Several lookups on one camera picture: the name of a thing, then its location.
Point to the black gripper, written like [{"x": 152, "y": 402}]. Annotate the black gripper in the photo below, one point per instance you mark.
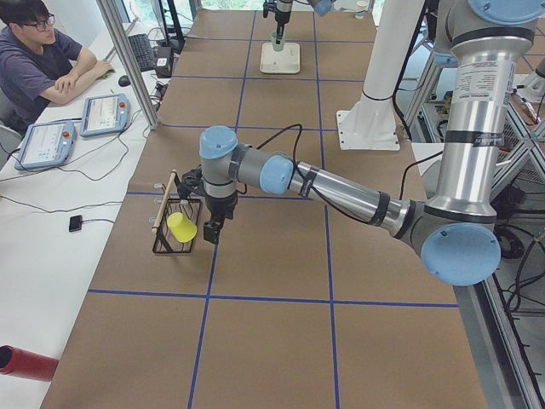
[
  {"x": 220, "y": 207},
  {"x": 281, "y": 15}
]

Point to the mint green plastic cup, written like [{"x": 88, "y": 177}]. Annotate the mint green plastic cup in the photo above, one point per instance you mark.
[{"x": 277, "y": 41}]

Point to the yellow plastic cup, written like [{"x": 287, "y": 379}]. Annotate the yellow plastic cup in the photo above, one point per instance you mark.
[{"x": 181, "y": 227}]

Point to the white rabbit print tray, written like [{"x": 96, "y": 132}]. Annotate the white rabbit print tray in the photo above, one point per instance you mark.
[{"x": 286, "y": 61}]

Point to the black power box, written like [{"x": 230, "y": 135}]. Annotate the black power box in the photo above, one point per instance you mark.
[{"x": 164, "y": 62}]

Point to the small black square device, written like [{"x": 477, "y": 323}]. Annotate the small black square device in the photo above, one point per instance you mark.
[{"x": 75, "y": 223}]

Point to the black keyboard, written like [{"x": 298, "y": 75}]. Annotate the black keyboard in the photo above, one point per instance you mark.
[{"x": 142, "y": 51}]

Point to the far blue teach pendant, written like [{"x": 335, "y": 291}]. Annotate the far blue teach pendant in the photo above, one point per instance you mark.
[{"x": 105, "y": 114}]

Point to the blue teach pendant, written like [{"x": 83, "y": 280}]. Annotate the blue teach pendant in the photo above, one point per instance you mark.
[
  {"x": 46, "y": 145},
  {"x": 105, "y": 114}
]

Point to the black computer mouse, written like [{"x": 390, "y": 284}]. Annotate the black computer mouse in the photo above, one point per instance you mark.
[{"x": 124, "y": 81}]

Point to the near blue teach pendant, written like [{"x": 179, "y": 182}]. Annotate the near blue teach pendant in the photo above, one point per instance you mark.
[{"x": 46, "y": 145}]

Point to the white curved chair shell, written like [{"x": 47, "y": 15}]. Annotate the white curved chair shell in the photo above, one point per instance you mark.
[{"x": 429, "y": 169}]

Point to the seated man with glasses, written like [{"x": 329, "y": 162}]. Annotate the seated man with glasses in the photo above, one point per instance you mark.
[{"x": 41, "y": 65}]

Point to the red cylinder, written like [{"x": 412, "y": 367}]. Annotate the red cylinder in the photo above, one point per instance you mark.
[{"x": 25, "y": 364}]

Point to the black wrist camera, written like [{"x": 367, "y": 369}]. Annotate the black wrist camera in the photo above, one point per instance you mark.
[
  {"x": 269, "y": 6},
  {"x": 191, "y": 182}
]

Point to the black wire cup rack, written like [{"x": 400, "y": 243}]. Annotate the black wire cup rack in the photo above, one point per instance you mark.
[{"x": 165, "y": 243}]

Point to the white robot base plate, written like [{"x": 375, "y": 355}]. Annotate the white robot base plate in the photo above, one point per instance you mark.
[{"x": 371, "y": 123}]

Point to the aluminium frame post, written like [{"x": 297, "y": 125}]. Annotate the aluminium frame post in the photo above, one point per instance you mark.
[{"x": 121, "y": 44}]

